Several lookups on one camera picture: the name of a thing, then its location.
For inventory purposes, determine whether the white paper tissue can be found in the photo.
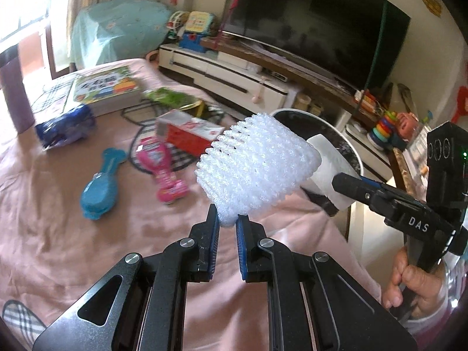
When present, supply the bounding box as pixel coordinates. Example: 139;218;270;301
301;134;360;211

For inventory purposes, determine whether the red cardboard box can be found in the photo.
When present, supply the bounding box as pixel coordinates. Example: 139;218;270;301
155;109;224;157

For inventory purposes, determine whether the blue plastic snack bag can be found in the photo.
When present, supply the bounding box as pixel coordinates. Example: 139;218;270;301
35;105;96;150

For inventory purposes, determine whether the white round trash bin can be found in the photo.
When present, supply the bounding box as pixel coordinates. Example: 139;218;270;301
271;109;363;216

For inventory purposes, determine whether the person's right hand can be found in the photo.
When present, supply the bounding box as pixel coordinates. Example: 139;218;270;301
381;246;445;319

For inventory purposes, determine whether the pink table cloth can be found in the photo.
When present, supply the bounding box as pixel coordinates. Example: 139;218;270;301
0;58;383;351

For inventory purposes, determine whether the green snack packet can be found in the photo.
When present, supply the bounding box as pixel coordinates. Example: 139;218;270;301
144;87;201;109

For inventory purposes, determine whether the white tv cabinet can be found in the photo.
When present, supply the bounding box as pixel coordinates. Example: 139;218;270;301
159;44;301;113

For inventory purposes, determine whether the large black television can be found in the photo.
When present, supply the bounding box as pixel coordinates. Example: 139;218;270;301
224;0;410;90

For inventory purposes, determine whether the colourful children's book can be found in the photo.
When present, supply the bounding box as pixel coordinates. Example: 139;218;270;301
63;66;143;116

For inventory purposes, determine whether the blue toy cash register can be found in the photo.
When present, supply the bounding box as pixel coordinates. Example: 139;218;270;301
178;32;207;53

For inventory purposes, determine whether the yellow toy phone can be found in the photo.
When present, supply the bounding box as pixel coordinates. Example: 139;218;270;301
185;11;217;36

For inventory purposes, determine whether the teal cloth covered furniture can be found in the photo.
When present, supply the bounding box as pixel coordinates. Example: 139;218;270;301
70;0;172;69

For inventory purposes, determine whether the purple thermos bottle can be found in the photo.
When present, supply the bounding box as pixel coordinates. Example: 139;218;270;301
1;44;35;134

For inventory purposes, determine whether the rainbow stacking ring toy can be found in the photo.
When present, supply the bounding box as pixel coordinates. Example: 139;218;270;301
367;110;398;151

